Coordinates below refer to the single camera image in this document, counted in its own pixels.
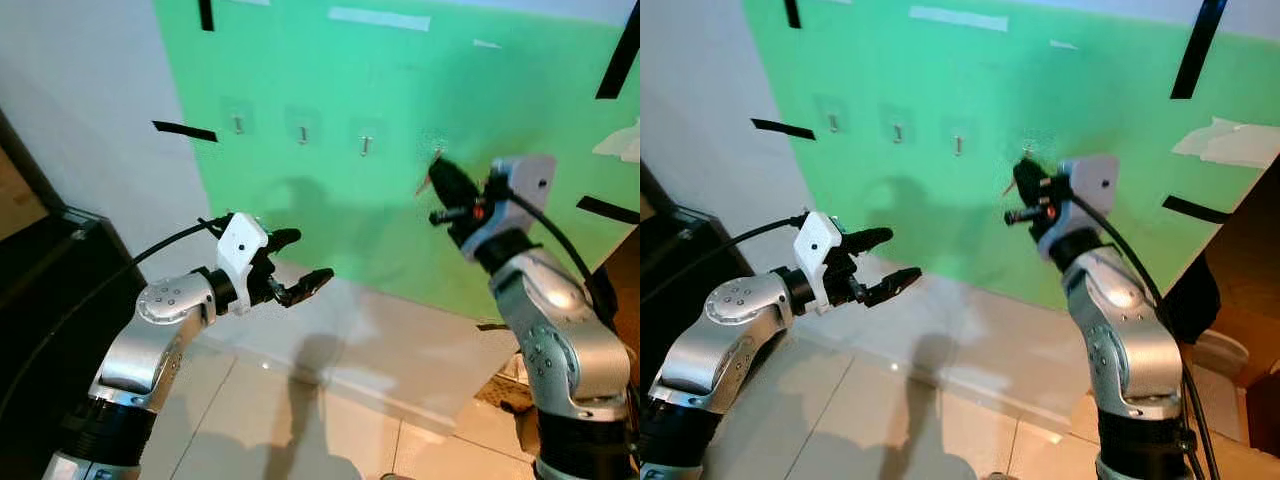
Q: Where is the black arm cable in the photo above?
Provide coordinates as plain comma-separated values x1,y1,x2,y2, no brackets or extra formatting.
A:
0,216,233,421
640,212,809,301
1066,190,1223,480
505,186,619,331

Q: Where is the black bag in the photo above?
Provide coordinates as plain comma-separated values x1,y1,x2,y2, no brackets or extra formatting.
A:
1162,252,1223,345

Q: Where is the brown wooden door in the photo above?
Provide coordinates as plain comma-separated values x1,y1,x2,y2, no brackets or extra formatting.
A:
1196,152,1280,456
588,224,641,361

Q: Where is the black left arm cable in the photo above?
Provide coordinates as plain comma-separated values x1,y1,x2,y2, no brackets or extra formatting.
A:
0,216,233,421
640,212,809,301

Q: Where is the black cabinet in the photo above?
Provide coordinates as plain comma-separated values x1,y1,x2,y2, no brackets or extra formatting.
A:
0,108,149,480
640,162,719,336

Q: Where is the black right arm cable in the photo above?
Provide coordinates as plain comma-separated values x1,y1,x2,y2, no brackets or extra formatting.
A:
505,186,619,331
1066,190,1223,480

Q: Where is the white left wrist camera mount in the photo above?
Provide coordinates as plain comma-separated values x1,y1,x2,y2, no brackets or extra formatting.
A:
796,211,844,307
216,211,270,290

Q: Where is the white paper sheet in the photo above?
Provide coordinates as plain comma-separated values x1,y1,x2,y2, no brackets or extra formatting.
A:
592,118,641,164
1172,117,1280,169

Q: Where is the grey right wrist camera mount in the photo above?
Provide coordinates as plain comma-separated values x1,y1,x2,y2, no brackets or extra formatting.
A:
1052,154,1120,249
484,154,558,251

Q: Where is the long black tape strip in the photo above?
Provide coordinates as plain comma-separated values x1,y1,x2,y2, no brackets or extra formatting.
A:
1170,0,1229,100
596,2,641,101

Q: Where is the white round bowl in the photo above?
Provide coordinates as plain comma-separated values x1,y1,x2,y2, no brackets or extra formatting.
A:
1192,328,1251,383

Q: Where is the green wall sheet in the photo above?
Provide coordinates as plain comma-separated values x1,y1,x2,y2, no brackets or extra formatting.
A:
152,0,641,323
742,0,1280,313

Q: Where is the long white tape strip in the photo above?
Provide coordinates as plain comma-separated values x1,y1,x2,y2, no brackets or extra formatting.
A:
909,5,1009,33
328,6,433,33

